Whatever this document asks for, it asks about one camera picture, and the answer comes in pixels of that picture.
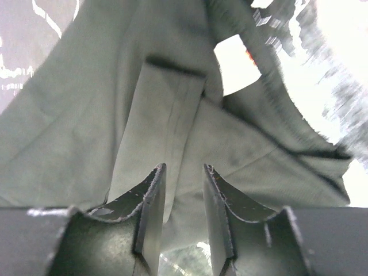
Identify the black t shirt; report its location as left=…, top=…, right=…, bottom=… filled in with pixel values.
left=1, top=1, right=351, bottom=251

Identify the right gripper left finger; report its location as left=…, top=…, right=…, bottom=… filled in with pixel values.
left=1, top=164, right=166, bottom=275

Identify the black marbled table mat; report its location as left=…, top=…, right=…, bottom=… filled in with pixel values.
left=1, top=1, right=367, bottom=275

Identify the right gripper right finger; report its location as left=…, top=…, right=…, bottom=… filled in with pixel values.
left=203, top=165, right=367, bottom=275

